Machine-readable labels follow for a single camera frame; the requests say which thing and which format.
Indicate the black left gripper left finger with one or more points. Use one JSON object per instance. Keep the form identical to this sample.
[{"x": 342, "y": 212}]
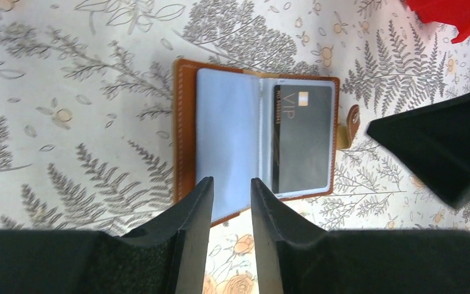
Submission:
[{"x": 169, "y": 254}]

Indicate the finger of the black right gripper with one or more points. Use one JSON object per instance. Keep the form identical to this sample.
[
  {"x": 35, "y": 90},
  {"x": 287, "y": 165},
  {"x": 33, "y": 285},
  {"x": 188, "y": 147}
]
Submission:
[{"x": 433, "y": 142}]

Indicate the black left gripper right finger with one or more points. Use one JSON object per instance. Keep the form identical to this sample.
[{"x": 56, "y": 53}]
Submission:
[{"x": 285, "y": 244}]

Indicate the brown leather card holder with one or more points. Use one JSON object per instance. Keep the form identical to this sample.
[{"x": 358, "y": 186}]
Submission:
[{"x": 224, "y": 126}]

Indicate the black VIP credit card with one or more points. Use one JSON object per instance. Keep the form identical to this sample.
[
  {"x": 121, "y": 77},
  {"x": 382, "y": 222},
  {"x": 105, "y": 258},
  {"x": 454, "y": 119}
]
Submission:
[{"x": 302, "y": 150}]

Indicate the red plastic bin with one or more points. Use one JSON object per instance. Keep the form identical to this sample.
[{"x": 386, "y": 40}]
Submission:
[{"x": 449, "y": 12}]

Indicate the floral table mat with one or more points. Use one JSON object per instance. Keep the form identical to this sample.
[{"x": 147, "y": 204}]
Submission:
[{"x": 86, "y": 102}]

